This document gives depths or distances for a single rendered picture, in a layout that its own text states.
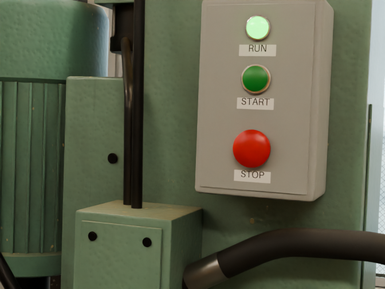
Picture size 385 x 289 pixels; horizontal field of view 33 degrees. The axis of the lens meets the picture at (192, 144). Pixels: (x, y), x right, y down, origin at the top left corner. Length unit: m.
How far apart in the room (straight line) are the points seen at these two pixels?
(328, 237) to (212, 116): 0.13
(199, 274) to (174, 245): 0.04
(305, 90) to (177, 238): 0.16
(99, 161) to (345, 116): 0.26
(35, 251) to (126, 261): 0.22
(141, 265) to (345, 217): 0.18
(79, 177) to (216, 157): 0.21
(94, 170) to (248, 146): 0.23
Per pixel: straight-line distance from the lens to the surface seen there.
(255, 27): 0.52
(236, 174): 0.53
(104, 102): 0.69
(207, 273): 0.56
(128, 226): 0.55
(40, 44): 0.73
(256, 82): 0.52
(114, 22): 0.74
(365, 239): 0.54
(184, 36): 0.61
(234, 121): 0.53
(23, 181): 0.74
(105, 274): 0.56
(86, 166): 0.70
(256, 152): 0.51
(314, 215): 0.58
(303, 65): 0.52
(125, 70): 0.65
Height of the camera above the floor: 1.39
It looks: 3 degrees down
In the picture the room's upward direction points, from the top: 2 degrees clockwise
